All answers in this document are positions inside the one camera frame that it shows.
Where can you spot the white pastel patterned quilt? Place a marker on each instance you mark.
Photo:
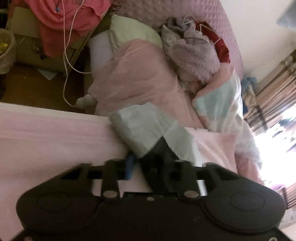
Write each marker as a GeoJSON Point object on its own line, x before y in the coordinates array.
{"type": "Point", "coordinates": [229, 141]}

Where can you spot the red cloth on box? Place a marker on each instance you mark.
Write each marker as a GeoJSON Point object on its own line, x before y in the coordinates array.
{"type": "Point", "coordinates": [63, 22]}

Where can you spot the white pillow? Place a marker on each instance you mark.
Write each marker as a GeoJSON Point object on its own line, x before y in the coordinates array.
{"type": "Point", "coordinates": [100, 50]}

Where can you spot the pink duvet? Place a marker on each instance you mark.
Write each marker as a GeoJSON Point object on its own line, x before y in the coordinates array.
{"type": "Point", "coordinates": [140, 72]}

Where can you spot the waste bin with bag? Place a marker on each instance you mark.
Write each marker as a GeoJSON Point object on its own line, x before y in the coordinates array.
{"type": "Point", "coordinates": [8, 50]}

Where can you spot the pink cartoon bed sheet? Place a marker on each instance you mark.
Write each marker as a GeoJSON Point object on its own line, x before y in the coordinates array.
{"type": "Point", "coordinates": [38, 144]}

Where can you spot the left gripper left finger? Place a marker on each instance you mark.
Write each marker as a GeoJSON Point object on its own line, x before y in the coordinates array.
{"type": "Point", "coordinates": [129, 166]}

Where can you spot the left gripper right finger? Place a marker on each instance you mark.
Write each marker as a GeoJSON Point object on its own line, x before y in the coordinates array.
{"type": "Point", "coordinates": [162, 169]}

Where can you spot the pile of clothes in corner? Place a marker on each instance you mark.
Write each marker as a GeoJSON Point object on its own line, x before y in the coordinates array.
{"type": "Point", "coordinates": [248, 87]}

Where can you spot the lilac fluffy garment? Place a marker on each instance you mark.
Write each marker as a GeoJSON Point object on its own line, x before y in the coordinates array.
{"type": "Point", "coordinates": [192, 54]}

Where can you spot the dark wall picture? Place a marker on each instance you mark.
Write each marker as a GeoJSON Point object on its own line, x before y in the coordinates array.
{"type": "Point", "coordinates": [288, 18]}

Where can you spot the dark red garment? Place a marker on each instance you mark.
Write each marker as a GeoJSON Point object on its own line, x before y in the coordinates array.
{"type": "Point", "coordinates": [217, 41]}

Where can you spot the cardboard box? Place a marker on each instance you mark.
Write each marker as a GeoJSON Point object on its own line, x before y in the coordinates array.
{"type": "Point", "coordinates": [24, 25]}

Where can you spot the pink quilted headboard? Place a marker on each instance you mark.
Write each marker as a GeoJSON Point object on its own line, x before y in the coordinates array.
{"type": "Point", "coordinates": [155, 13]}

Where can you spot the grey sock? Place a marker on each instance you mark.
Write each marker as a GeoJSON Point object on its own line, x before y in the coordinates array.
{"type": "Point", "coordinates": [85, 101]}

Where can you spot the grey jacket with black lining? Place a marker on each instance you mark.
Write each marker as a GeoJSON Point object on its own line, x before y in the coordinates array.
{"type": "Point", "coordinates": [142, 126]}

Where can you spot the light green pillow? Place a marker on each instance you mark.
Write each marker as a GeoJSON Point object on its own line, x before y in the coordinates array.
{"type": "Point", "coordinates": [123, 29]}

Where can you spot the left striped curtain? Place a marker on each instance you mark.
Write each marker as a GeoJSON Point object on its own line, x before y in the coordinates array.
{"type": "Point", "coordinates": [274, 95]}

